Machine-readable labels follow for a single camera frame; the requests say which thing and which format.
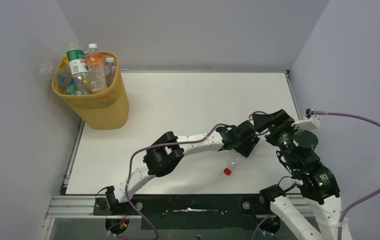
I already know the red label bottle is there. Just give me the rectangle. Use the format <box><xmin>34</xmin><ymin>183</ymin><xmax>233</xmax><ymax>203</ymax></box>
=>
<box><xmin>223</xmin><ymin>150</ymin><xmax>246</xmax><ymax>176</ymax></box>

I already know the orange drink bottle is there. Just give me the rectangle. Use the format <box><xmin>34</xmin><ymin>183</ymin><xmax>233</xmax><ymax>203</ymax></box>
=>
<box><xmin>86</xmin><ymin>43</ymin><xmax>107</xmax><ymax>94</ymax></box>

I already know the green cap water bottle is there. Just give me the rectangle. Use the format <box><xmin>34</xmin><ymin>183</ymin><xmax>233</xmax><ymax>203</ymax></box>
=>
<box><xmin>66</xmin><ymin>42</ymin><xmax>91</xmax><ymax>95</ymax></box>

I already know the green tea bottle table edge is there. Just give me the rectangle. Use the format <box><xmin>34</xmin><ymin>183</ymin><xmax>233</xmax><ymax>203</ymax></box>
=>
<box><xmin>65</xmin><ymin>83</ymin><xmax>77</xmax><ymax>96</ymax></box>

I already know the blue label clear bottle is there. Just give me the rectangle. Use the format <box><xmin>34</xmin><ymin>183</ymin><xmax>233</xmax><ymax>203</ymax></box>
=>
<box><xmin>38</xmin><ymin>60</ymin><xmax>72</xmax><ymax>88</ymax></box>

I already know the small blue label bottle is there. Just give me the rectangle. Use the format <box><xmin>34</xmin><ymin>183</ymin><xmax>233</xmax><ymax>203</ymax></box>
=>
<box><xmin>104</xmin><ymin>57</ymin><xmax>116</xmax><ymax>88</ymax></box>

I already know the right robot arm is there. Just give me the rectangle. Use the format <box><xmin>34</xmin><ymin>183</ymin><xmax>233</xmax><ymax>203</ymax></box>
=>
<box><xmin>251</xmin><ymin>109</ymin><xmax>353</xmax><ymax>240</ymax></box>

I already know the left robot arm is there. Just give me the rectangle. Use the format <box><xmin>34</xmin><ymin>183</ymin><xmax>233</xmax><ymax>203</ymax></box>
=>
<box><xmin>105</xmin><ymin>120</ymin><xmax>260</xmax><ymax>211</ymax></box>

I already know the yellow mesh waste bin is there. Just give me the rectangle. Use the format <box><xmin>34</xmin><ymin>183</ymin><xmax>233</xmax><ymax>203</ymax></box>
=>
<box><xmin>52</xmin><ymin>52</ymin><xmax>129</xmax><ymax>130</ymax></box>

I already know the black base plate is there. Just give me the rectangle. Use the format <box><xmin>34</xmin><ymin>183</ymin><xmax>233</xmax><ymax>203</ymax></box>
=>
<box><xmin>92</xmin><ymin>193</ymin><xmax>291</xmax><ymax>236</ymax></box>

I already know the aluminium rail frame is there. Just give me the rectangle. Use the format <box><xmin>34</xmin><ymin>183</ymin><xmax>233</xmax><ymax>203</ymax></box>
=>
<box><xmin>45</xmin><ymin>193</ymin><xmax>319</xmax><ymax>240</ymax></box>

